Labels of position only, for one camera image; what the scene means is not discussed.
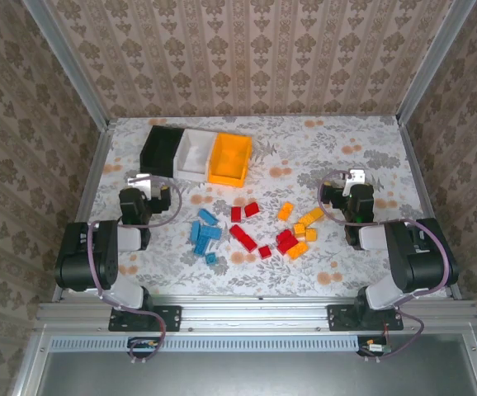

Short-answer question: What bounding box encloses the black plastic bin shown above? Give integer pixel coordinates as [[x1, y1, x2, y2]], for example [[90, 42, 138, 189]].
[[139, 125, 186, 179]]

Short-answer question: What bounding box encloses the white plastic bin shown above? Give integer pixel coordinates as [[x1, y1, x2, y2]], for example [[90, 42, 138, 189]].
[[172, 128, 219, 182]]

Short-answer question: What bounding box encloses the long yellow lego brick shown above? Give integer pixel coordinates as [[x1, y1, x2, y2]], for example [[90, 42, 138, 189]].
[[298, 207, 325, 227]]

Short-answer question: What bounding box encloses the yellow plastic bin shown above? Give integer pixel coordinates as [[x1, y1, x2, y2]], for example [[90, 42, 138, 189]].
[[207, 131, 253, 189]]

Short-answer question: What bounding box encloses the long red lego brick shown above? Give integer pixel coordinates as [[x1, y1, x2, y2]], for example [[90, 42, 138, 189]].
[[229, 224, 258, 252]]

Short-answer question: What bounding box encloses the floral table cover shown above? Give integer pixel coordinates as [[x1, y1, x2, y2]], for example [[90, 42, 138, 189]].
[[68, 115, 450, 299]]

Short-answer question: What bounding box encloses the small connector board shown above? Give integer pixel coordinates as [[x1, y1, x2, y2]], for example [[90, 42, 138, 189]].
[[133, 337, 160, 351], [361, 337, 390, 355]]

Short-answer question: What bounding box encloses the grey metal panel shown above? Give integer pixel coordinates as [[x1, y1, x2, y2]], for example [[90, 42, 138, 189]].
[[35, 350, 477, 396]]

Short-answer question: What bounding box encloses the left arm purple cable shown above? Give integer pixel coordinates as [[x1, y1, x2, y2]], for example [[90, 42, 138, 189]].
[[87, 173, 183, 365]]

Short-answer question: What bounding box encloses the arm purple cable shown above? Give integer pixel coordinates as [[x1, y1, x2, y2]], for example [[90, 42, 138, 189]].
[[319, 169, 450, 364], [87, 173, 183, 365]]

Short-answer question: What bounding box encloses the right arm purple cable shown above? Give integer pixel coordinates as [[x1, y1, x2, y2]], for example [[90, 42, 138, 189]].
[[319, 169, 450, 364]]

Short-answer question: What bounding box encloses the aluminium side rail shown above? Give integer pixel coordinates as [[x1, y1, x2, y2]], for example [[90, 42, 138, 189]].
[[51, 121, 118, 302], [397, 119, 463, 301]]

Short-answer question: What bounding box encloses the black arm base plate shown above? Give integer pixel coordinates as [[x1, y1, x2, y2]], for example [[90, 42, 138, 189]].
[[327, 304, 404, 332], [108, 304, 182, 332]]

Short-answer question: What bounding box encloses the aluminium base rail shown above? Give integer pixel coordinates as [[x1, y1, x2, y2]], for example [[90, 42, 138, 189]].
[[35, 295, 477, 333]]

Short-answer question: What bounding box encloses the aluminium frame post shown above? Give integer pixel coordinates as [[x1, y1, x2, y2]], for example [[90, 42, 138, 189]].
[[397, 0, 477, 125], [22, 0, 111, 130]]

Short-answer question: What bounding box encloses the slotted grey cable duct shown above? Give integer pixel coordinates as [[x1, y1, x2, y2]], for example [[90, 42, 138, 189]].
[[50, 333, 360, 353]]

